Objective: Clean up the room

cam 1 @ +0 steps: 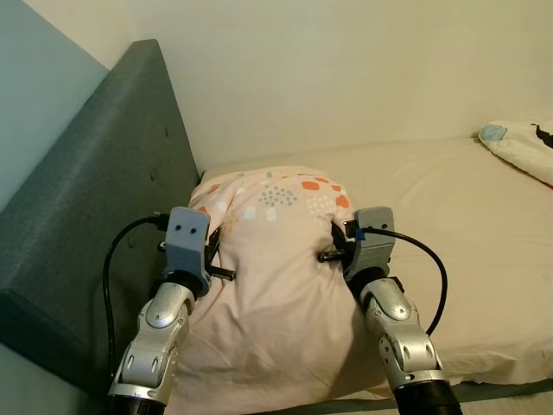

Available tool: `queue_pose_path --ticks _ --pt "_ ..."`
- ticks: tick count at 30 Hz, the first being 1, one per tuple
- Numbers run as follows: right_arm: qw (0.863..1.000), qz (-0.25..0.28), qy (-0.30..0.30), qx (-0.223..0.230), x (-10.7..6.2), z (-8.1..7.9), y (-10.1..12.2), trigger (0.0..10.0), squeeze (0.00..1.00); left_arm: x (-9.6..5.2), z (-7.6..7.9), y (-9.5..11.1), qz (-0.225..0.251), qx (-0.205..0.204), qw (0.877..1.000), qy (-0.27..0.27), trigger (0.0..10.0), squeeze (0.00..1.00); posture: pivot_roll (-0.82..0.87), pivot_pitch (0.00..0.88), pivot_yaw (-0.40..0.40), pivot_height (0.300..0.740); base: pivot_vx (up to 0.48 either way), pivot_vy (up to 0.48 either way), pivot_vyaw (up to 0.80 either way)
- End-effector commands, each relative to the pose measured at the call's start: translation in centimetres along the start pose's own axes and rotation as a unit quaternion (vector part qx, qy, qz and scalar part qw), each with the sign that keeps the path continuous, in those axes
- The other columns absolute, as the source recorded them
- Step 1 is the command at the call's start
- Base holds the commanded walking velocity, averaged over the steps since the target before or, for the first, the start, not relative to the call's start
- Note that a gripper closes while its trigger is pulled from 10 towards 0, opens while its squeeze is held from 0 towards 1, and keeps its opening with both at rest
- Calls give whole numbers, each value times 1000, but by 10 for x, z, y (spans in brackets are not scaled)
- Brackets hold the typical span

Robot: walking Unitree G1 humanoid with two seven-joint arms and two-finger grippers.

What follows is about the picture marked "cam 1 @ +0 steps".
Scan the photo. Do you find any pink dotted pillow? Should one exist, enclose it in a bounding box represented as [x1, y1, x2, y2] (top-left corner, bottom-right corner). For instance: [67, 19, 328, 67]
[168, 166, 398, 415]

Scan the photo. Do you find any beige sheeted mattress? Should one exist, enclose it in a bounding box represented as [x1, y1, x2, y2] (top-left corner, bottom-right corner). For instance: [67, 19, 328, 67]
[194, 137, 553, 403]

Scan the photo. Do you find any dark teal padded headboard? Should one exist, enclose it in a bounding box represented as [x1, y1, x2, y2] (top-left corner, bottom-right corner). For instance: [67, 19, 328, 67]
[0, 39, 204, 399]

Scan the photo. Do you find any cream cartoon print duvet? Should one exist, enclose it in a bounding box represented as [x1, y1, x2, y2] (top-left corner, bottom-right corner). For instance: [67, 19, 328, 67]
[477, 119, 553, 187]

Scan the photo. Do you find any dark grey bed base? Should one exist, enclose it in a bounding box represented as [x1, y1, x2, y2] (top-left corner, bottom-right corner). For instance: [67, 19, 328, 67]
[324, 379, 553, 415]

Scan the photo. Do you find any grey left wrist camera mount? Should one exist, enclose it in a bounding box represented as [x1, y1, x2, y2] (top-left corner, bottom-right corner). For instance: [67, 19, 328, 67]
[162, 206, 213, 291]

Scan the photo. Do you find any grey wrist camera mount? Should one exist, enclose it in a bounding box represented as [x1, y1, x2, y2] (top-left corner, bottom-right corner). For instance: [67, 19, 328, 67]
[162, 206, 213, 291]
[346, 206, 398, 278]

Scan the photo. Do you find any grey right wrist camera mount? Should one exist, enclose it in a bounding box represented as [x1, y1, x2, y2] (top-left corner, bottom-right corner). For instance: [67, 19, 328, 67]
[346, 206, 398, 278]

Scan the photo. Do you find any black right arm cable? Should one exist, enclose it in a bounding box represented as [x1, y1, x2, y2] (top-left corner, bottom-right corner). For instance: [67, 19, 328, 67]
[346, 227, 449, 338]

